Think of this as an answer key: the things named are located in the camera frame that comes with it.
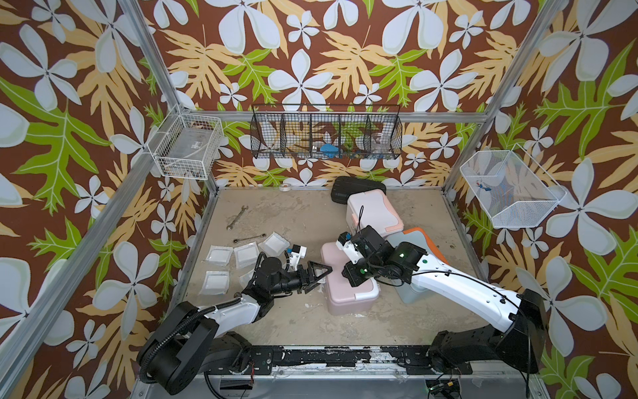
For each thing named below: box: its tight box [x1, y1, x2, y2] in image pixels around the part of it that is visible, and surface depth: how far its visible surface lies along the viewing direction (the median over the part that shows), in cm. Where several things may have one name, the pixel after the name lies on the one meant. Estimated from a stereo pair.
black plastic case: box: [330, 176, 387, 205], surface depth 118 cm
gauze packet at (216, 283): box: [198, 270, 231, 296], surface depth 93 cm
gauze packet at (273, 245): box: [257, 231, 291, 258], surface depth 103 cm
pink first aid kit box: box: [320, 241, 380, 316], surface depth 75 cm
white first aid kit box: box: [345, 188, 405, 238], surface depth 95 cm
